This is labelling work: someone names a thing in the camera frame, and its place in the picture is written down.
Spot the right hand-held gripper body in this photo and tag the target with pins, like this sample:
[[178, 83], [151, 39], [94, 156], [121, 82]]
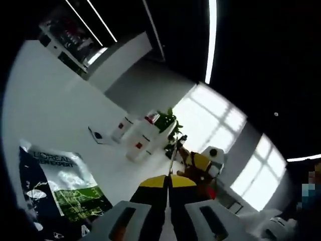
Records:
[[217, 160]]

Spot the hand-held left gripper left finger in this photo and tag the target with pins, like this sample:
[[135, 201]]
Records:
[[148, 208]]

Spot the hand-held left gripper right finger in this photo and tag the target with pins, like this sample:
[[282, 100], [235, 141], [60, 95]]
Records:
[[183, 208]]

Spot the white skincare tube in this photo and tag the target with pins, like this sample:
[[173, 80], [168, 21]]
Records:
[[136, 151]]

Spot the white red-collared skincare bottle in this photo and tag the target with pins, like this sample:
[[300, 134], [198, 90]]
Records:
[[141, 126]]

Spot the small clear-capped skincare bottle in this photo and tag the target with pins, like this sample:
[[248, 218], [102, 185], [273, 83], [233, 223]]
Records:
[[123, 130]]

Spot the small white skincare sachet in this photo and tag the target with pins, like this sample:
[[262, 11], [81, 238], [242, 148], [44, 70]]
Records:
[[99, 135]]

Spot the orange brown object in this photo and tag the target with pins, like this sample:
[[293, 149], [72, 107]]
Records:
[[185, 157]]

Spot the black stand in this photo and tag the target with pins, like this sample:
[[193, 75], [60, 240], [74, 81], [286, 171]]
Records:
[[168, 150]]

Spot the large bright window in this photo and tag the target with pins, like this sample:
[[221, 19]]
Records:
[[213, 118], [258, 175]]

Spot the green potted plant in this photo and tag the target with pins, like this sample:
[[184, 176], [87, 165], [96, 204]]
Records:
[[164, 120]]

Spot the round ceiling detector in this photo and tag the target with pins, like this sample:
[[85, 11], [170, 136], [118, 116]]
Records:
[[276, 114]]

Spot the long ceiling light strip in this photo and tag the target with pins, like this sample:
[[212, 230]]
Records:
[[211, 40]]

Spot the grey ceiling rail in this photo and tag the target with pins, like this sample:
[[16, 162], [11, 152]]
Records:
[[154, 30]]

